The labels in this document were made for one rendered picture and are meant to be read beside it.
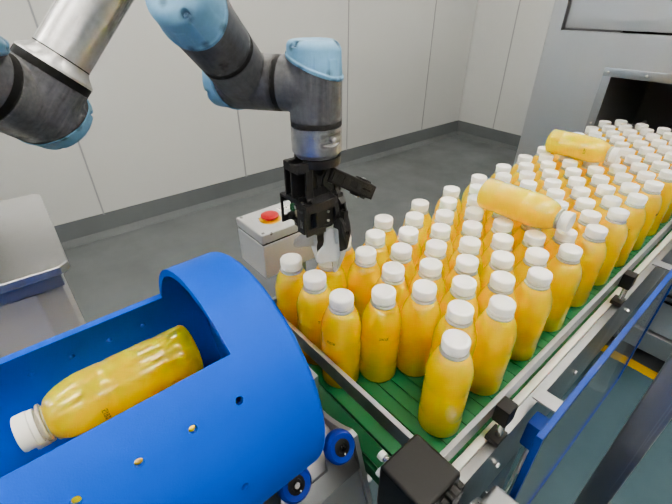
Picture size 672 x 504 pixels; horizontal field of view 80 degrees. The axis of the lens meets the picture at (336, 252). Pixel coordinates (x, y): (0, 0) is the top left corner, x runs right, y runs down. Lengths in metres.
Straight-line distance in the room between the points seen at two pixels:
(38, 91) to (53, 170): 2.44
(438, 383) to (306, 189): 0.34
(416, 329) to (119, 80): 2.79
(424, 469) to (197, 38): 0.55
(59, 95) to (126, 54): 2.38
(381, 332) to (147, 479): 0.40
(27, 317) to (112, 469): 0.43
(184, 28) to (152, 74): 2.73
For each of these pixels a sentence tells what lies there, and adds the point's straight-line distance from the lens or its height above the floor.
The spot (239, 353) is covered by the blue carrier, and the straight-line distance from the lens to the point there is 0.38.
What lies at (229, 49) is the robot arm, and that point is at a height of 1.42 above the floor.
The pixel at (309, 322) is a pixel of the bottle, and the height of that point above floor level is 1.01.
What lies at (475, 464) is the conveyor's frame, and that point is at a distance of 0.69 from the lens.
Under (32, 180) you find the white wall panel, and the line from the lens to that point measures 3.23.
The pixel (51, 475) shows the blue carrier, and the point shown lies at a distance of 0.37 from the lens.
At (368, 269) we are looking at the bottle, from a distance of 0.73.
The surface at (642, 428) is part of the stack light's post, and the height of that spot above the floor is 0.95.
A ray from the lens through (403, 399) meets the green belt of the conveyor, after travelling 0.73.
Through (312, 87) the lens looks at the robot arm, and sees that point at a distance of 0.56.
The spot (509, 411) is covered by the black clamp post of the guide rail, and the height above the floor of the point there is 0.98.
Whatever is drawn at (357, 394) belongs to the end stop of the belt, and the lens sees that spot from 0.64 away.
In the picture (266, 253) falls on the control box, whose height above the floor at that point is 1.06.
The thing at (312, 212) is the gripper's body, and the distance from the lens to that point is 0.60.
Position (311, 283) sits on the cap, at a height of 1.08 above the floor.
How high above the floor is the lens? 1.48
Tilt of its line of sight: 33 degrees down
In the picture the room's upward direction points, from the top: straight up
